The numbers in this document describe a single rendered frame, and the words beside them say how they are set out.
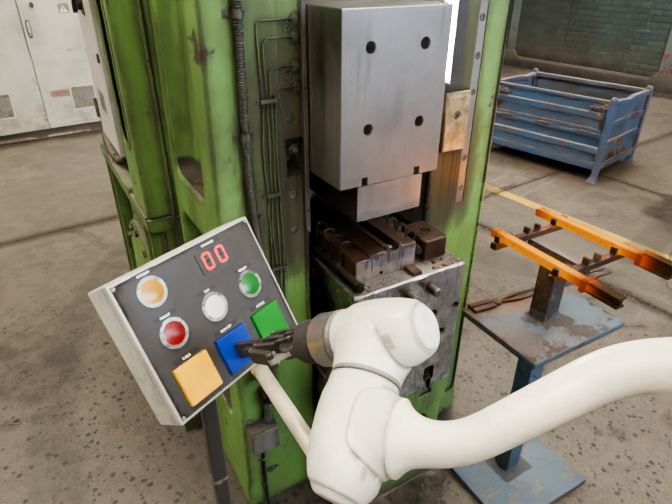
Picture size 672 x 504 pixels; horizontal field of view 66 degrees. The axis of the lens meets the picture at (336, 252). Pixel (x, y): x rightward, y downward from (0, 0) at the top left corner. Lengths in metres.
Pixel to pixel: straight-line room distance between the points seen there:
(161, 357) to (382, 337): 0.43
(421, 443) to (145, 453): 1.71
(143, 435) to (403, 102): 1.69
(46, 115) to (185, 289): 5.48
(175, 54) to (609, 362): 1.28
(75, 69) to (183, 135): 4.81
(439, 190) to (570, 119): 3.49
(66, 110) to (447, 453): 6.03
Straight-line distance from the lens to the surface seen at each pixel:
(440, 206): 1.68
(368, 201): 1.31
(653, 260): 1.63
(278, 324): 1.12
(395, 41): 1.24
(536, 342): 1.64
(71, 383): 2.70
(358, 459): 0.68
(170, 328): 0.99
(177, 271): 1.01
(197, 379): 1.00
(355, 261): 1.38
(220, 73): 1.21
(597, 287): 1.42
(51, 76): 6.35
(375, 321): 0.73
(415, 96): 1.30
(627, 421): 2.58
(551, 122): 5.13
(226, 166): 1.26
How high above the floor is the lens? 1.68
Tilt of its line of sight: 29 degrees down
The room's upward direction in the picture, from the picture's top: straight up
